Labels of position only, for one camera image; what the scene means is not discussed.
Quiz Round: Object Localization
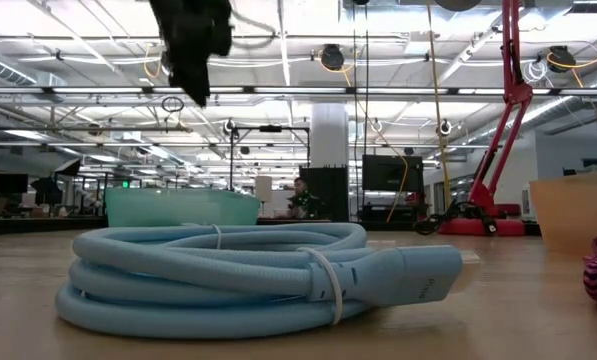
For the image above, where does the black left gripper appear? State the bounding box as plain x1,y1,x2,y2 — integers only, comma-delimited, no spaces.
148,0,234,109

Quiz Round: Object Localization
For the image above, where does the light blue cable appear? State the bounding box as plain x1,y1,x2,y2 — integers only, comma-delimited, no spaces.
54,222,464,341

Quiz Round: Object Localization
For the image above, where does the black metal stand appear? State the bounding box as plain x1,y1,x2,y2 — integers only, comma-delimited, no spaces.
229,124,312,191

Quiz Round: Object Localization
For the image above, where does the teal translucent plastic bin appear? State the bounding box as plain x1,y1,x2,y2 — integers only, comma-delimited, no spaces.
104,187,262,229

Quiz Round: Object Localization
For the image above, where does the white box on stand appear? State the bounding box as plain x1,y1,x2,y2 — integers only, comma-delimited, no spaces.
255,174,274,204

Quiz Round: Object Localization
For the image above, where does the white building column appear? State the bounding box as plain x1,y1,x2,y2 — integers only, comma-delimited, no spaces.
310,102,350,169

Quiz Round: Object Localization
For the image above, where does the person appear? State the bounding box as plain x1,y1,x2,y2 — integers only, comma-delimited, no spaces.
286,175,325,220

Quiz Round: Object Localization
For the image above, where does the black cabinet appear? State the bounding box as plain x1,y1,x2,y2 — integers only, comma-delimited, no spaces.
297,165,350,223

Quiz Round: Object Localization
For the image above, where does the black television screen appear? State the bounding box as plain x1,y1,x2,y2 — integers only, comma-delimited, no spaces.
361,153,425,194

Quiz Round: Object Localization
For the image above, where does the red desk lamp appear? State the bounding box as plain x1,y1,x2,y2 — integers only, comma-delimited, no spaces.
436,0,535,238

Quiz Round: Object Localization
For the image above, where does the orange translucent plastic bin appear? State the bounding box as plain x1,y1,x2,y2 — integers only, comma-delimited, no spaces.
529,168,597,256

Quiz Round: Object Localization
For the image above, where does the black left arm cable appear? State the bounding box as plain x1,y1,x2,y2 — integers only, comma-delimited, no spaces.
230,12,279,51

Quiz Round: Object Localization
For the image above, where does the black ceiling cable reel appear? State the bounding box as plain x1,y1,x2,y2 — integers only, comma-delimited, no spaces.
320,43,347,71
547,45,578,74

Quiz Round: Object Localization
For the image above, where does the black metal table frame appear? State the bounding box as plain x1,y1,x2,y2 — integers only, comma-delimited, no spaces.
0,215,554,237

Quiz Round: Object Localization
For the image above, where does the yellow hanging cord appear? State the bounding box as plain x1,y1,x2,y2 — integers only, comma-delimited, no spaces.
425,0,453,209

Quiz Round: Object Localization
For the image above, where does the black lamp cord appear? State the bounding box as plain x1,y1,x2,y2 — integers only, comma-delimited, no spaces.
412,198,500,236

